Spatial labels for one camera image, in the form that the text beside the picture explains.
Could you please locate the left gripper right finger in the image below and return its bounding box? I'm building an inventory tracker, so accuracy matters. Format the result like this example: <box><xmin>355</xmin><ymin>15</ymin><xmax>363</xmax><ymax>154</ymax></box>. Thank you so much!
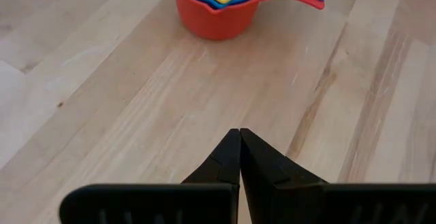
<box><xmin>239</xmin><ymin>127</ymin><xmax>328</xmax><ymax>224</ymax></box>

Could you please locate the red measuring cup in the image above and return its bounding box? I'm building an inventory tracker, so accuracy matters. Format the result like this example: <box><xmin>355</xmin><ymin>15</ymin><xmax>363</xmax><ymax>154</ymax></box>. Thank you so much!
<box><xmin>170</xmin><ymin>0</ymin><xmax>326</xmax><ymax>42</ymax></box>

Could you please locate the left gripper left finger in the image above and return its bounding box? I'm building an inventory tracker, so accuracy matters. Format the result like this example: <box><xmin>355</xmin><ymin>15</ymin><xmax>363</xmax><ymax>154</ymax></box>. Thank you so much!
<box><xmin>181</xmin><ymin>127</ymin><xmax>243</xmax><ymax>187</ymax></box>

